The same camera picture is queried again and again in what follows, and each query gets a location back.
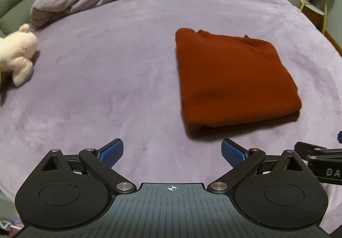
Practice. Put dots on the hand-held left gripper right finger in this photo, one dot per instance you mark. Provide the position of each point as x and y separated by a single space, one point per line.
232 151

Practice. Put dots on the red knitted sweater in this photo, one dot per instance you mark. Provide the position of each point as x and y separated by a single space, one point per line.
227 75

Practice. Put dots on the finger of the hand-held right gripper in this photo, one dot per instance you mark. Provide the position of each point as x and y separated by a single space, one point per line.
339 137
315 150

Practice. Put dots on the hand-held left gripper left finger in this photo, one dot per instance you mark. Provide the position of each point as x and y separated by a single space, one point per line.
113 151

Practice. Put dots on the purple bed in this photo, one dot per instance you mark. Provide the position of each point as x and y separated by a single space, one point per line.
107 80

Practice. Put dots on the pink plush toy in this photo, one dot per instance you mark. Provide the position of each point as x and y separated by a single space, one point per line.
18 48

